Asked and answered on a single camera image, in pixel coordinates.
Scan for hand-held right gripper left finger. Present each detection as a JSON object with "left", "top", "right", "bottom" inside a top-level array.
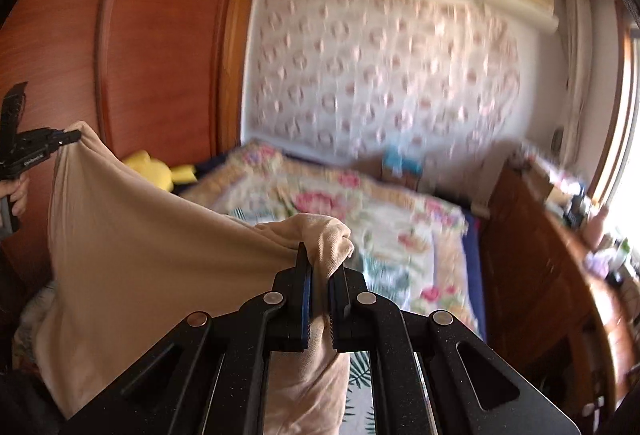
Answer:
[{"left": 60, "top": 242, "right": 313, "bottom": 435}]

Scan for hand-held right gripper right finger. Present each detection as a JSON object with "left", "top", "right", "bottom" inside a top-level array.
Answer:
[{"left": 327, "top": 265, "right": 583, "bottom": 435}]

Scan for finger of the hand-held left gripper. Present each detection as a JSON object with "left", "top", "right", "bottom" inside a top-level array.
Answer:
[{"left": 47, "top": 128, "right": 82, "bottom": 147}]

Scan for beige printed T-shirt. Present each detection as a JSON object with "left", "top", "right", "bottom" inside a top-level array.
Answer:
[{"left": 37, "top": 121, "right": 356, "bottom": 435}]

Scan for person's left hand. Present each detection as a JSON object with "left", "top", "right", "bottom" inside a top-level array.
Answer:
[{"left": 0, "top": 175, "right": 31, "bottom": 217}]

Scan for floral blanket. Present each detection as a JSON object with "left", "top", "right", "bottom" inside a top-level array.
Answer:
[{"left": 185, "top": 140, "right": 488, "bottom": 341}]

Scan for yellow plush toy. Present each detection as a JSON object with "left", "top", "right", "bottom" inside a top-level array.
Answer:
[{"left": 122, "top": 150, "right": 197, "bottom": 192}]

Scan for brown wooden wardrobe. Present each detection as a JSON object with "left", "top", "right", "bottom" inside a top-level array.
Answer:
[{"left": 0, "top": 0, "right": 258, "bottom": 306}]

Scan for blue item at bed head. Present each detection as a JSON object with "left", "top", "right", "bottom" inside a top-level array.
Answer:
[{"left": 381, "top": 149, "right": 423, "bottom": 191}]

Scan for long wooden cabinet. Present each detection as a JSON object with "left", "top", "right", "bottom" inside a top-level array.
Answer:
[{"left": 480, "top": 160, "right": 640, "bottom": 421}]

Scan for pink bottle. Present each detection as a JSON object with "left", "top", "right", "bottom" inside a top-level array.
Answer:
[{"left": 585, "top": 208, "right": 611, "bottom": 251}]

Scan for white window curtain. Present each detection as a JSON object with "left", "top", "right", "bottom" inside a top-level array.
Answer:
[{"left": 565, "top": 0, "right": 596, "bottom": 151}]

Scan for circle-patterned wall curtain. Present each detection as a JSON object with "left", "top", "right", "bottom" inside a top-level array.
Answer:
[{"left": 242, "top": 0, "right": 523, "bottom": 196}]

